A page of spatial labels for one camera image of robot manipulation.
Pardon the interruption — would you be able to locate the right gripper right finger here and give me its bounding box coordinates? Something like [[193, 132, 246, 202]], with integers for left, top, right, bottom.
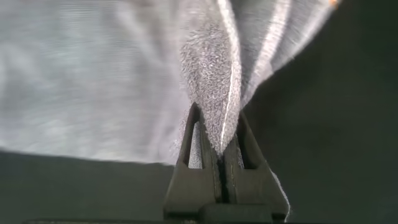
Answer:
[[222, 111, 289, 222]]

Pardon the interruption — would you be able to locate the grey towel with orange stripes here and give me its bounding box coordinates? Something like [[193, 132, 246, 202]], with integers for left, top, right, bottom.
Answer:
[[0, 0, 343, 223]]

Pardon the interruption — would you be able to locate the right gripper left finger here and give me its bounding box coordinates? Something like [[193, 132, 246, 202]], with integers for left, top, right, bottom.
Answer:
[[163, 102, 223, 220]]

